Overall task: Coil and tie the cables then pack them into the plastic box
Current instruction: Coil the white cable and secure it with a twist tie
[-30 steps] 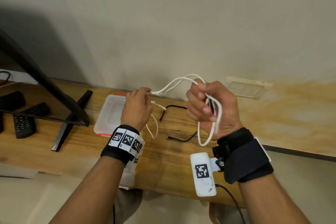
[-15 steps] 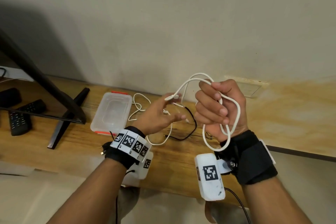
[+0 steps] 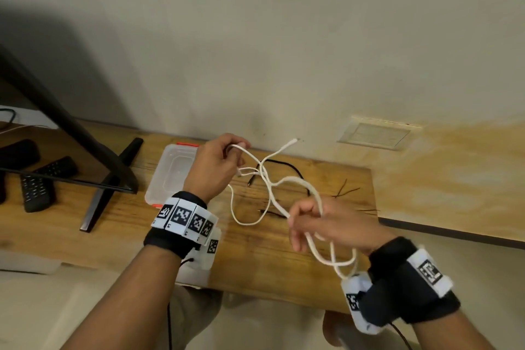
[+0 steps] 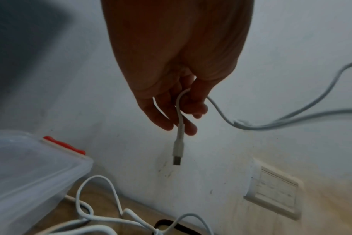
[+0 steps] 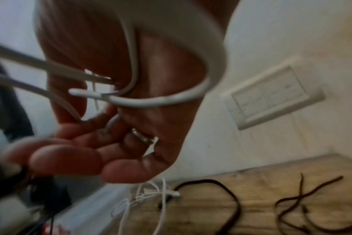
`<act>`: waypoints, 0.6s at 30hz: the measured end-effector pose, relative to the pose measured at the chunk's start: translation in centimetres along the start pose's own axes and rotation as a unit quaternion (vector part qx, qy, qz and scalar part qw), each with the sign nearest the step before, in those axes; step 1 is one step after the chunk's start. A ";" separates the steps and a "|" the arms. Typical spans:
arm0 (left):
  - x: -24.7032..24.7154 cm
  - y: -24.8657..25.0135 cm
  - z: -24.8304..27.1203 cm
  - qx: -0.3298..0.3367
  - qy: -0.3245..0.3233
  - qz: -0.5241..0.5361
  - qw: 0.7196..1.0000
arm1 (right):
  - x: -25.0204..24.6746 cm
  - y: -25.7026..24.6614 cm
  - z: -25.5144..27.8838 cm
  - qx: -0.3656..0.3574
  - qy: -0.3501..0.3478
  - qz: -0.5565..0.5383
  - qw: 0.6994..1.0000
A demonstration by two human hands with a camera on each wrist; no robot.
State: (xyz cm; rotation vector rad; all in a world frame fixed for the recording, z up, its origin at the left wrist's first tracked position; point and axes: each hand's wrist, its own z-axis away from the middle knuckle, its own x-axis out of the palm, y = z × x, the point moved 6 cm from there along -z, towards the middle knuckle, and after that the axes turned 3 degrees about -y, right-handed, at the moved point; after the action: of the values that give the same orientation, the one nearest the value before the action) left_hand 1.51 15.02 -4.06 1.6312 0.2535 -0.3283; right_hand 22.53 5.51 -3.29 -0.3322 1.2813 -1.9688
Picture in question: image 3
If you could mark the person's left hand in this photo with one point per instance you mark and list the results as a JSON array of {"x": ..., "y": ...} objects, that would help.
[{"x": 213, "y": 169}]

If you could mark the person's right hand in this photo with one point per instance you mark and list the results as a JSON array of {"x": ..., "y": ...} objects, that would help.
[{"x": 344, "y": 226}]

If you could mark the transparent plastic box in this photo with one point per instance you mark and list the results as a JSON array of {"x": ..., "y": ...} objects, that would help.
[{"x": 170, "y": 177}]

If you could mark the person's right forearm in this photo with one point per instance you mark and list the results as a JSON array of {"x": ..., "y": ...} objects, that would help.
[{"x": 451, "y": 333}]

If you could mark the person's left forearm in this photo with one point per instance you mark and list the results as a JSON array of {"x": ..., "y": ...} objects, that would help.
[{"x": 123, "y": 304}]

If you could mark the black television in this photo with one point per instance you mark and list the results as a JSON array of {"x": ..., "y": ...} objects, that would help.
[{"x": 61, "y": 128}]

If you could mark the black remote control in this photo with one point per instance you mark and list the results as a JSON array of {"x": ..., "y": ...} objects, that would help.
[{"x": 37, "y": 196}]

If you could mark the white flat device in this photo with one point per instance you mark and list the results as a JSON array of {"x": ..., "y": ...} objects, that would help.
[{"x": 33, "y": 118}]

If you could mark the black flat device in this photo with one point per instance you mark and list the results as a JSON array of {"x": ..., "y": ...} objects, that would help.
[{"x": 2, "y": 187}]

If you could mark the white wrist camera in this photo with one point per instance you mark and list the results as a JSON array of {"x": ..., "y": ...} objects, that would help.
[
  {"x": 201, "y": 267},
  {"x": 361, "y": 313}
]

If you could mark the beige wall plate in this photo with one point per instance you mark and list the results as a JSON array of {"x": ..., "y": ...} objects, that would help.
[{"x": 379, "y": 134}]

